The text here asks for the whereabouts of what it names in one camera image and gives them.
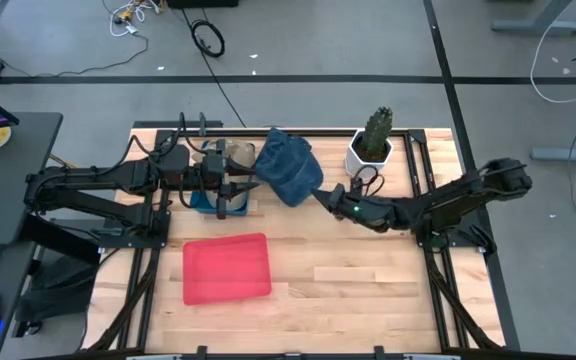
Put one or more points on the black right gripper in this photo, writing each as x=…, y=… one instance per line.
x=343, y=200

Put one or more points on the green cactus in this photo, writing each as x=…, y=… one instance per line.
x=378, y=130

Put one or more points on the black floor box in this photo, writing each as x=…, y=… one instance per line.
x=203, y=3

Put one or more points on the black side desk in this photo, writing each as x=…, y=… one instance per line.
x=13, y=175

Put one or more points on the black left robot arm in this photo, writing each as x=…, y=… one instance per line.
x=93, y=177

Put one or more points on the white faceted plant pot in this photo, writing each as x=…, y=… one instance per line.
x=358, y=162

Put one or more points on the blue plastic bin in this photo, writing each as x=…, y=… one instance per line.
x=198, y=202

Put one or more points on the black aluminium table frame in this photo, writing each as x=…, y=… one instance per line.
x=178, y=123

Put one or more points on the red translucent plastic bin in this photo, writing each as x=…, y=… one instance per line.
x=225, y=270

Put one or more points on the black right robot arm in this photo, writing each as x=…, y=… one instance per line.
x=443, y=205

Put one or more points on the black bag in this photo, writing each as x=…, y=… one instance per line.
x=58, y=290

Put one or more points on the grey desk foot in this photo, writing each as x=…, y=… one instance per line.
x=568, y=154

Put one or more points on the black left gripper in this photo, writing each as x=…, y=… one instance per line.
x=213, y=172

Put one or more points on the grey desk leg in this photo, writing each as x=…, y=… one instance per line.
x=538, y=25

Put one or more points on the khaki baseball cap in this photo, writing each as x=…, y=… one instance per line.
x=243, y=152

